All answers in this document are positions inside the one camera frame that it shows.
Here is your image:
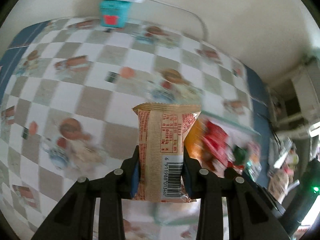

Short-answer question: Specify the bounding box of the orange bread snack packet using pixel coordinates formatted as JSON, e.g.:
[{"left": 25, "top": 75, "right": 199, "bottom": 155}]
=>
[{"left": 133, "top": 103, "right": 201, "bottom": 203}]

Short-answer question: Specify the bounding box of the orange yellow snack packet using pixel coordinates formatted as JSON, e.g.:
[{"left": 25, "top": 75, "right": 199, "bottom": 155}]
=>
[{"left": 184, "top": 120, "right": 205, "bottom": 167}]

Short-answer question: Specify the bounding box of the plastic bag with bread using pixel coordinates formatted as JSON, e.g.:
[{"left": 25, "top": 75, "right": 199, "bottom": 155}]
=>
[{"left": 268, "top": 170, "right": 289, "bottom": 204}]

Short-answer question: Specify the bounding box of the red snack packet front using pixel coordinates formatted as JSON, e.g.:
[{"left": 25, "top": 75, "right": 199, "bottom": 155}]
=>
[{"left": 202, "top": 120, "right": 228, "bottom": 167}]

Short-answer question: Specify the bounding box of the dark green snack packet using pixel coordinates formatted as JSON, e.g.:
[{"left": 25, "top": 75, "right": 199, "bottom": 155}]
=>
[{"left": 233, "top": 145, "right": 249, "bottom": 166}]

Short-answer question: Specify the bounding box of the white shelf cabinet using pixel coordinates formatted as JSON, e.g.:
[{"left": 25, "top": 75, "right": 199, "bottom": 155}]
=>
[{"left": 267, "top": 59, "right": 319, "bottom": 139}]

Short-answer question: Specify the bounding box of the patterned checkered tablecloth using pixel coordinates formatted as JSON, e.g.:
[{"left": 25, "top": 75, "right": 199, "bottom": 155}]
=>
[{"left": 1, "top": 18, "right": 271, "bottom": 239}]

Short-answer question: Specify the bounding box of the teal toy box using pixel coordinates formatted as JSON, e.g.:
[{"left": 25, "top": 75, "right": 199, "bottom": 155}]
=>
[{"left": 99, "top": 0, "right": 131, "bottom": 28}]

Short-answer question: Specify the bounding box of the white power strip cable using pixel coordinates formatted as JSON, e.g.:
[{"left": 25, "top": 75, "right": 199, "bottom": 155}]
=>
[{"left": 144, "top": 0, "right": 209, "bottom": 41}]

